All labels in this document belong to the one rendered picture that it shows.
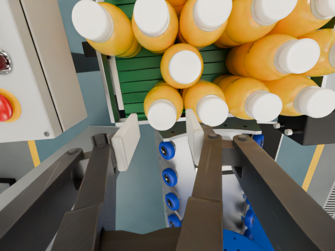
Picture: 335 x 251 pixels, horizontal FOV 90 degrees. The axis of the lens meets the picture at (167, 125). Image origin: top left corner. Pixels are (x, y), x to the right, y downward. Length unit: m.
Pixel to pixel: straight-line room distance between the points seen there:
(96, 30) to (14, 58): 0.10
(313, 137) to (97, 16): 0.41
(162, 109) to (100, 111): 1.25
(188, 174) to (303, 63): 0.34
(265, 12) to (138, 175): 1.54
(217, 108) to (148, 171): 1.41
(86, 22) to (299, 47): 0.25
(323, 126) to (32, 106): 0.48
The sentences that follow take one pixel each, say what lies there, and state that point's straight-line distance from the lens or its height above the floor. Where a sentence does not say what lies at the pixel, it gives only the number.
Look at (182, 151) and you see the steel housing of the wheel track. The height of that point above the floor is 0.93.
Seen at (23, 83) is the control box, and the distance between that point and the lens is 0.27.
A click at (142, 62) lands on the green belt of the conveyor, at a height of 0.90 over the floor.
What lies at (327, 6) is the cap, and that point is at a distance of 0.28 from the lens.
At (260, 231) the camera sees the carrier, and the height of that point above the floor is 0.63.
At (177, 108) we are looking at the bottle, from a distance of 0.25.
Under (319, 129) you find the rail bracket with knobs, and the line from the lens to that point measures 0.43.
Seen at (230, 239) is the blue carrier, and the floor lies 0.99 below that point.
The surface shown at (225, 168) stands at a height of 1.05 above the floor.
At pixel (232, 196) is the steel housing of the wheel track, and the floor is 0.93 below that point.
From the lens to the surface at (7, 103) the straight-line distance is 0.27.
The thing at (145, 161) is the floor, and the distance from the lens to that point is 1.55.
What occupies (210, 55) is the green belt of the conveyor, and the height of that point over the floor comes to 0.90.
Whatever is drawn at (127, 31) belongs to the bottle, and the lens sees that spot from 0.27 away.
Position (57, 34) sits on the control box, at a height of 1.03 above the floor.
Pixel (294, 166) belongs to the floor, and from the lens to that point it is 1.93.
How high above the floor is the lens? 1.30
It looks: 70 degrees down
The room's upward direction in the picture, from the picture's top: 179 degrees counter-clockwise
